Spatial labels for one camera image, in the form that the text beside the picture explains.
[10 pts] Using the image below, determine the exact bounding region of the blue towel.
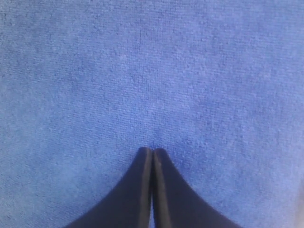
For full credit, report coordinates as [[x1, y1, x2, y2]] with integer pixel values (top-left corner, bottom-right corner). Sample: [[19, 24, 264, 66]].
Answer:
[[0, 0, 304, 228]]

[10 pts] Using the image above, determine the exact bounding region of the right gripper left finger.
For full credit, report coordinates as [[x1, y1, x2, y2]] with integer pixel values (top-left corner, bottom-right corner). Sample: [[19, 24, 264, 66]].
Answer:
[[66, 147, 152, 228]]

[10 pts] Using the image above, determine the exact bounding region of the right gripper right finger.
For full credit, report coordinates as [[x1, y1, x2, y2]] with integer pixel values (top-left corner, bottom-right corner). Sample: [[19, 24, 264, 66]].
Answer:
[[152, 148, 240, 228]]

